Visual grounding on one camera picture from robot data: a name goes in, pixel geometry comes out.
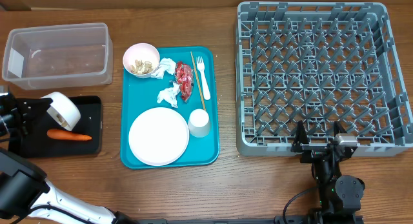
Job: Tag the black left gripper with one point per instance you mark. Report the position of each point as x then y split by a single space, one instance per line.
26 116

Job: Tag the pink bowl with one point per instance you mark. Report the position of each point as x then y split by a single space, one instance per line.
144 52

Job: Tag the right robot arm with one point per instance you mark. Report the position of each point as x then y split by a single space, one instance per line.
339 195

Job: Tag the white bowl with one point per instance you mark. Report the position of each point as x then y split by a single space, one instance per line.
63 111

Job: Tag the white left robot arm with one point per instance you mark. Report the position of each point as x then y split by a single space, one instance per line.
25 190

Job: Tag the white plastic fork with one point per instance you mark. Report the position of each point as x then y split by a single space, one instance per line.
201 68

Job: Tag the red snack wrapper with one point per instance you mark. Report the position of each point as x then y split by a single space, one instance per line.
185 79

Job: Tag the peanut shells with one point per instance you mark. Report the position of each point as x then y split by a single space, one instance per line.
141 67

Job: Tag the black tray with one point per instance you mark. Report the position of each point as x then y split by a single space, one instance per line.
39 145

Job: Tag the white paper cup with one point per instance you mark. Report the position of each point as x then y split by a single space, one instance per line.
199 123

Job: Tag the clear plastic bin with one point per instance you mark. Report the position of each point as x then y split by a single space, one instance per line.
58 56

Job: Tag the orange carrot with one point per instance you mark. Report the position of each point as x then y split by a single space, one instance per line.
67 135

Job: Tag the wooden chopstick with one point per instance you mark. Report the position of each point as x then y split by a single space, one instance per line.
198 82

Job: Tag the grey dishwasher rack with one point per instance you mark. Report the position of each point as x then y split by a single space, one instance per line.
317 64

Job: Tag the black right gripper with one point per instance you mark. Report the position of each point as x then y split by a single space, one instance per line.
299 139

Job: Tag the teal plastic tray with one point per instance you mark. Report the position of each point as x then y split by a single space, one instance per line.
140 95

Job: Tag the white plate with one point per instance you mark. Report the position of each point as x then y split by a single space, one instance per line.
159 136

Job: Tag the white tissue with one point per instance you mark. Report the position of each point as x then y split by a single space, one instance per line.
169 95
166 65

